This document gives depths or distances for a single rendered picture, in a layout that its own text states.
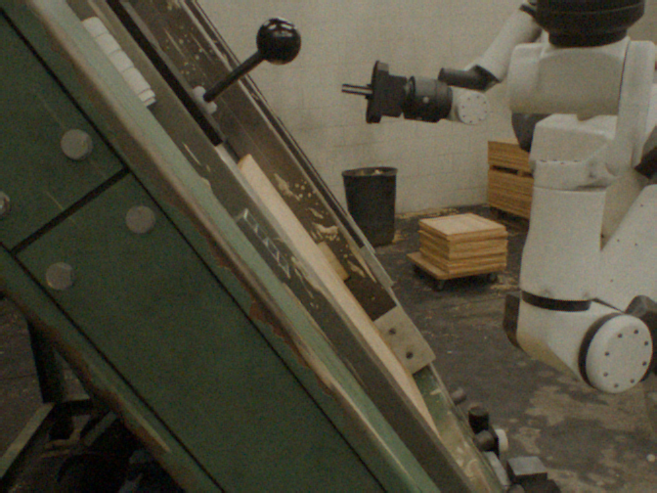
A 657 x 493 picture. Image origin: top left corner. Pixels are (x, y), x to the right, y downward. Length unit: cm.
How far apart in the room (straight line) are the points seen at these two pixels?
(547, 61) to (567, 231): 16
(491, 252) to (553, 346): 362
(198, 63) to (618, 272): 66
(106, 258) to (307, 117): 592
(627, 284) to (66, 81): 55
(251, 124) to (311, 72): 527
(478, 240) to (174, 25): 340
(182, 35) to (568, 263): 66
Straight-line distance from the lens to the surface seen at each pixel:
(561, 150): 94
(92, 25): 55
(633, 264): 69
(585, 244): 62
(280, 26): 52
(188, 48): 100
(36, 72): 34
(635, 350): 66
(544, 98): 61
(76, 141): 33
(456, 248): 412
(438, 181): 675
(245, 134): 99
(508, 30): 134
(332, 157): 632
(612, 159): 60
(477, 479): 86
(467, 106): 127
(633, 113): 60
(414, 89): 127
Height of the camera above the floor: 140
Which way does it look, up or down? 14 degrees down
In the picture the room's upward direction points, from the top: 4 degrees counter-clockwise
